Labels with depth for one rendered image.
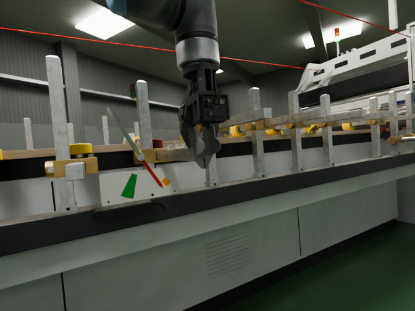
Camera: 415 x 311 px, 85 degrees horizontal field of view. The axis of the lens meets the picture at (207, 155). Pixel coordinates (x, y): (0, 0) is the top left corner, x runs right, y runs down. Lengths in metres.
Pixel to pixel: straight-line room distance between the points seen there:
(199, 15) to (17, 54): 5.54
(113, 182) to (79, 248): 0.22
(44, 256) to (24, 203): 0.25
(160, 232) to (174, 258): 0.31
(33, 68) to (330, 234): 5.72
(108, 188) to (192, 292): 0.71
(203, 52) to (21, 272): 0.76
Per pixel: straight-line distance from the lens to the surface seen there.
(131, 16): 0.48
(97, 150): 0.96
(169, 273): 1.19
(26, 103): 5.71
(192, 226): 0.92
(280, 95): 8.51
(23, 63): 5.92
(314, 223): 1.72
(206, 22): 0.51
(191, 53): 0.48
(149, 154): 0.80
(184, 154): 0.56
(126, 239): 0.86
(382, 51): 3.12
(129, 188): 0.80
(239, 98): 8.99
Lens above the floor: 0.86
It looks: 2 degrees down
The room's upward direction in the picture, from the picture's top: 5 degrees counter-clockwise
